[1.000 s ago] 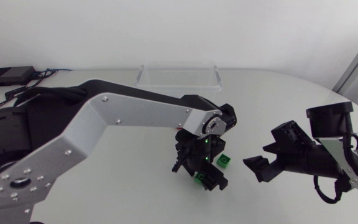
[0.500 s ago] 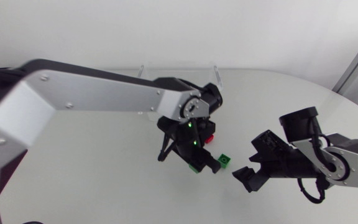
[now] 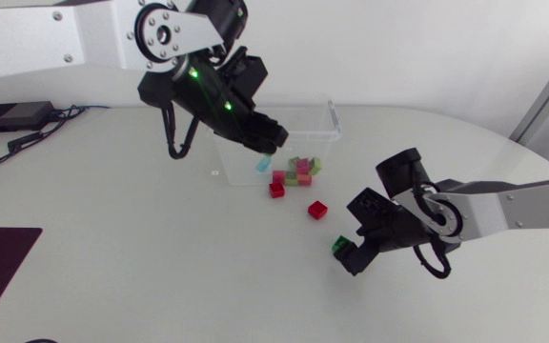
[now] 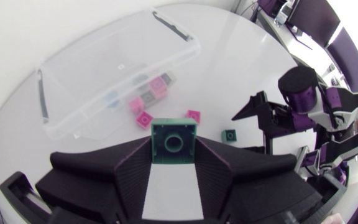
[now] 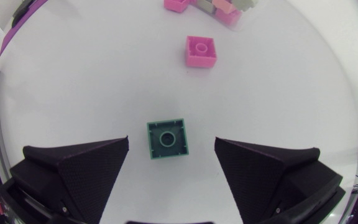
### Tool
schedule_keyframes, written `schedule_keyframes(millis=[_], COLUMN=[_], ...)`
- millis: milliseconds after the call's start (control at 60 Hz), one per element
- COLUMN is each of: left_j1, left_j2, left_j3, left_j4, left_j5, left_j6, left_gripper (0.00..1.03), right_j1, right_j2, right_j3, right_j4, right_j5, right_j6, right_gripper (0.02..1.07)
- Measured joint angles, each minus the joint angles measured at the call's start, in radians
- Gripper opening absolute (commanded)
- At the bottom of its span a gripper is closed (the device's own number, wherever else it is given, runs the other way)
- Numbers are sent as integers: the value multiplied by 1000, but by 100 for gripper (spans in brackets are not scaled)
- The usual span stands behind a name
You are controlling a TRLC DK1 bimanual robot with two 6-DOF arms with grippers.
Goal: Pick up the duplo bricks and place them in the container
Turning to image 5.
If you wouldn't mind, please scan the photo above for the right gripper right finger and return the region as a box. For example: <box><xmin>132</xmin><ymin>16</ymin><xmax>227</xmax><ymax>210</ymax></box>
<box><xmin>214</xmin><ymin>137</ymin><xmax>344</xmax><ymax>224</ymax></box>

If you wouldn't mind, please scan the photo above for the pink toy brick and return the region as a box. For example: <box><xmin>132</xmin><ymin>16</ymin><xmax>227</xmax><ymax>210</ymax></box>
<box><xmin>185</xmin><ymin>35</ymin><xmax>218</xmax><ymax>69</ymax></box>
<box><xmin>163</xmin><ymin>0</ymin><xmax>191</xmax><ymax>14</ymax></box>

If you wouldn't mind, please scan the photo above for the pile of toy bricks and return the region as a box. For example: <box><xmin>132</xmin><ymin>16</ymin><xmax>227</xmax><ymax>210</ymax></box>
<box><xmin>194</xmin><ymin>0</ymin><xmax>259</xmax><ymax>26</ymax></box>

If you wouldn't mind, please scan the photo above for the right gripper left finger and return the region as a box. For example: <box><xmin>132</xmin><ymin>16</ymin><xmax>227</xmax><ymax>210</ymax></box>
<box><xmin>9</xmin><ymin>135</ymin><xmax>130</xmax><ymax>224</ymax></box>

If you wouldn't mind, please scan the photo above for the green toy brick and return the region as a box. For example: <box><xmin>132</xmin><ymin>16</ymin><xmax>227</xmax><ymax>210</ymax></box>
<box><xmin>146</xmin><ymin>118</ymin><xmax>190</xmax><ymax>161</ymax></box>

